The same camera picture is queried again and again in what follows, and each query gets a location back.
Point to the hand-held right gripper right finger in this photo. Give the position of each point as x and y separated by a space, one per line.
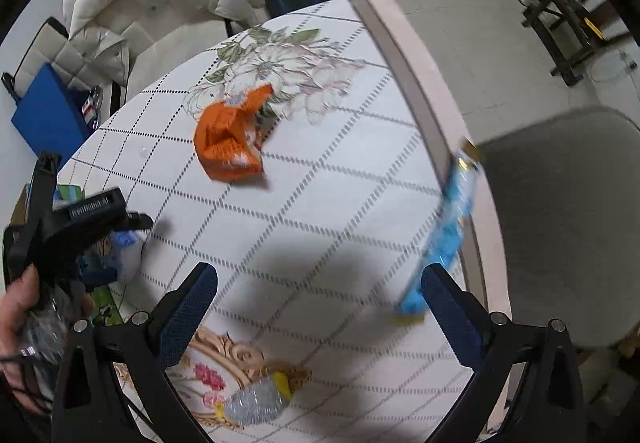
452 318

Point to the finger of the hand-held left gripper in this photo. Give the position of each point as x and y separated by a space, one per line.
136 221
100 274

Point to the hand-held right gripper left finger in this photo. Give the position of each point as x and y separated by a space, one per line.
192 308

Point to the white and blue soft packet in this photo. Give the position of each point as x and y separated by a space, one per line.
127 248

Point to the blue patterned packet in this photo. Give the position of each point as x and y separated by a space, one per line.
447 233

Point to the silver glitter pouch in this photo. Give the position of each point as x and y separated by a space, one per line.
255 403

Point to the orange snack packet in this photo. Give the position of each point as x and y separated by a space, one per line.
227 143

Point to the person's left hand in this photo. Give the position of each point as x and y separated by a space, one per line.
20 308

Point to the green printed booklet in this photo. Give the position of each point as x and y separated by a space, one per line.
106 304

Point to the blue box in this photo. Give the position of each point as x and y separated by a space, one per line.
45 115

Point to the beige padded chair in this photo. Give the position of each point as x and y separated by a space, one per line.
172 48

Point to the pink-edged table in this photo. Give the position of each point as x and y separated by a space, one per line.
440 88

